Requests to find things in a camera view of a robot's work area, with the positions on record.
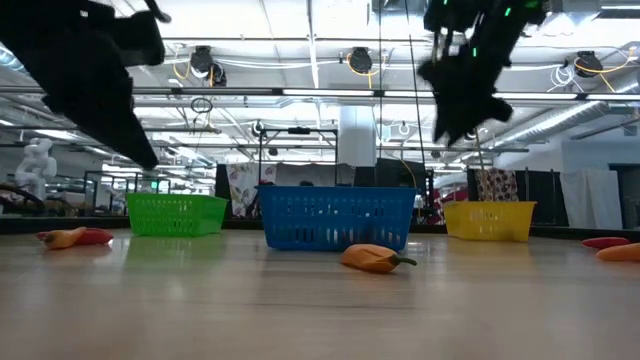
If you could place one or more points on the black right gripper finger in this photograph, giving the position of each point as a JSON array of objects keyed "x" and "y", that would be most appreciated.
[
  {"x": 500, "y": 110},
  {"x": 450, "y": 127}
]

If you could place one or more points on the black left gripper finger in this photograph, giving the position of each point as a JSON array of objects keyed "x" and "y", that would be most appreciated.
[{"x": 125, "y": 140}]

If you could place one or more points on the red pepper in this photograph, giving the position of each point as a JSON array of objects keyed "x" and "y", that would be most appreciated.
[
  {"x": 97, "y": 236},
  {"x": 605, "y": 243}
]

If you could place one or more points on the orange pepper with stem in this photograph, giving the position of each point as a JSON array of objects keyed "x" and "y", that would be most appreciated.
[{"x": 372, "y": 258}]

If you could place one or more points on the orange carrot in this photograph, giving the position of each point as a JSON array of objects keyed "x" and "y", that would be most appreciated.
[{"x": 622, "y": 253}]

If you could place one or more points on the floral patterned cloth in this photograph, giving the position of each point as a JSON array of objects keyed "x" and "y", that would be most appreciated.
[
  {"x": 242, "y": 182},
  {"x": 497, "y": 185}
]

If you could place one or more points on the green plastic basket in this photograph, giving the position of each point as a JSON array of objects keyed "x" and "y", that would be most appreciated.
[{"x": 175, "y": 215}]

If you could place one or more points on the white humanoid statue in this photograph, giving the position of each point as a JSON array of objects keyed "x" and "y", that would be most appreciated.
[{"x": 37, "y": 165}]

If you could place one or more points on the white column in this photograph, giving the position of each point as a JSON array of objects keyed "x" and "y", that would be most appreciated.
[{"x": 357, "y": 135}]

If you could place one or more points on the black partition panel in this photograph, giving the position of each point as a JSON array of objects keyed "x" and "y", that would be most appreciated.
[{"x": 542, "y": 197}]

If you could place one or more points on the yellow plastic basket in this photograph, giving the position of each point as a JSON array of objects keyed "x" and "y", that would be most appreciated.
[{"x": 490, "y": 220}]

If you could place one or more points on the white cloth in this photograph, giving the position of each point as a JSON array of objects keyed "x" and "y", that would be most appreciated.
[{"x": 590, "y": 195}]

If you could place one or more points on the long ceiling light bar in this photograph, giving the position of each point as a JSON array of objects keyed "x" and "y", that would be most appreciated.
[{"x": 327, "y": 92}]

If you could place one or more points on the small black ceiling reel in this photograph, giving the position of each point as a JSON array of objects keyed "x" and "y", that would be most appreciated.
[{"x": 257, "y": 128}]

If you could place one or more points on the blue plastic basket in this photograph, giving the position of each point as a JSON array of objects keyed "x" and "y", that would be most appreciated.
[{"x": 300, "y": 200}]

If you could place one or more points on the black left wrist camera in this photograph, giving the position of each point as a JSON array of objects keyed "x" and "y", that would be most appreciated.
[{"x": 142, "y": 37}]

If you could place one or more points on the black metal frame stand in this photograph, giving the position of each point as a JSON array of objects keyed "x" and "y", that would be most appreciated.
[{"x": 299, "y": 130}]

